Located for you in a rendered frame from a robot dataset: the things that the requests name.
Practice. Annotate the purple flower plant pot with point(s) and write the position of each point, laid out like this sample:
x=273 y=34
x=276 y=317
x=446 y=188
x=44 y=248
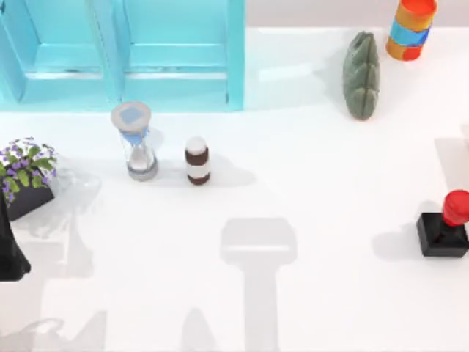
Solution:
x=25 y=179

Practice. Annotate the light blue rack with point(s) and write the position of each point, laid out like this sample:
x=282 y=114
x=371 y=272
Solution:
x=176 y=55

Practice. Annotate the brown and white bottle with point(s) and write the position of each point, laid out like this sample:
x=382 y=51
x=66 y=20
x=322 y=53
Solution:
x=197 y=161

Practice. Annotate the grey and blue hourglass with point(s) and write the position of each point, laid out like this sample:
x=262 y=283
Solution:
x=136 y=139

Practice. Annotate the red and black stamp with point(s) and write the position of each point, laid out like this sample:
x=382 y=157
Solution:
x=445 y=229

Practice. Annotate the orange and blue cup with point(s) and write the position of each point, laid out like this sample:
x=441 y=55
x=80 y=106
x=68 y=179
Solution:
x=411 y=29

